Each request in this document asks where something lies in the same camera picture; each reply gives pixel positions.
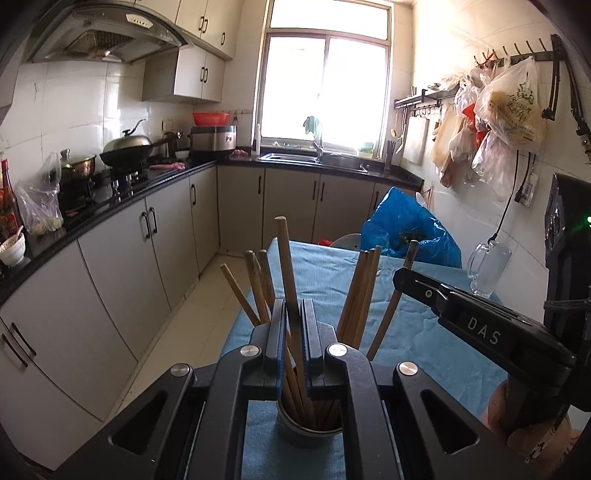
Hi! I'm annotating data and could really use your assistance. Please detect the kitchen window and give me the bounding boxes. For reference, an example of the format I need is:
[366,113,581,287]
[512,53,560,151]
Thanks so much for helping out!
[257,1,394,158]

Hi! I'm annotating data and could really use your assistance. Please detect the steel range hood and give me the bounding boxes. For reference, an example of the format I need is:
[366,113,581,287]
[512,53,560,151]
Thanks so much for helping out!
[24,1,185,63]

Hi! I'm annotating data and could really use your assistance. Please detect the wooden chopstick pair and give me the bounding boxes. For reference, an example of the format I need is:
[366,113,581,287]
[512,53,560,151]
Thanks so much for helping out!
[245,250,270,324]
[257,249,276,311]

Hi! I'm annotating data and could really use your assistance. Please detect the silver rice cooker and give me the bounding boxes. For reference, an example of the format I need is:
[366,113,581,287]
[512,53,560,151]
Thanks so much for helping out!
[189,125,238,152]

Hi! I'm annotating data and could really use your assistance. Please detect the clear bag on counter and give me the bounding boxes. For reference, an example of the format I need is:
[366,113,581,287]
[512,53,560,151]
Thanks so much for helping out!
[16,153,63,237]

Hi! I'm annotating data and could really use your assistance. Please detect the blue plastic bag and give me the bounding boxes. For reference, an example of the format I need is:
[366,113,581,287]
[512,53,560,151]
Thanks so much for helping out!
[360,187,462,268]

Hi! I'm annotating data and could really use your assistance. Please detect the black wok with lid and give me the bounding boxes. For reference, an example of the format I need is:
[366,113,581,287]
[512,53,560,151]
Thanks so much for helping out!
[100,119,168,169]

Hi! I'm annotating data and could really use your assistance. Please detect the yellow hanging plastic bag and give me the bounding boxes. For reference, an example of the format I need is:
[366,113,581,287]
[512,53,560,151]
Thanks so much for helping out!
[475,57,546,153]

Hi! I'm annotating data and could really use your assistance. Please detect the steel cooking pot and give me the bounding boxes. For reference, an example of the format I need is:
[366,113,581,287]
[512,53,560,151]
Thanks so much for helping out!
[59,149,96,185]

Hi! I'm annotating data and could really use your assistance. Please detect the dark sauce bottle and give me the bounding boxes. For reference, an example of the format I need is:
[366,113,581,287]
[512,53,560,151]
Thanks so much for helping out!
[1,159,20,241]

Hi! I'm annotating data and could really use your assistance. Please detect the steel kitchen sink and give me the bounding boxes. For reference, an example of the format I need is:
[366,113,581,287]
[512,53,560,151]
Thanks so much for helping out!
[259,141,370,173]

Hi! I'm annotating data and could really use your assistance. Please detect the clear glass mug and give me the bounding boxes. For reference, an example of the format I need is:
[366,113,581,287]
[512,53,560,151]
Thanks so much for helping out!
[467,240,512,298]

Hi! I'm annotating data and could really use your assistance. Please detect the wall utensil rack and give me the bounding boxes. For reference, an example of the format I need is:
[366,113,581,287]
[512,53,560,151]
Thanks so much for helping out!
[392,84,459,112]

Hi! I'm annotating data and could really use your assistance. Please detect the white bowl with spoon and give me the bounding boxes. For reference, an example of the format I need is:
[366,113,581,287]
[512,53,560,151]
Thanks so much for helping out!
[0,226,26,268]

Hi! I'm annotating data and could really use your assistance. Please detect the red plastic basin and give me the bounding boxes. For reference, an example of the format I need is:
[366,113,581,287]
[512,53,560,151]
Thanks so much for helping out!
[192,111,229,127]

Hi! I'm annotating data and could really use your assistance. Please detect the dark chopstick holder cup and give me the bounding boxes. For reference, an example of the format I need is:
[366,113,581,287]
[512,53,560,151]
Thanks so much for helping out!
[274,397,344,449]

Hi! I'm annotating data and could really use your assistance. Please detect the person's right hand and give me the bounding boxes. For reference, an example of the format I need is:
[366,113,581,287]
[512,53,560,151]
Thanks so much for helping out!
[481,381,581,478]

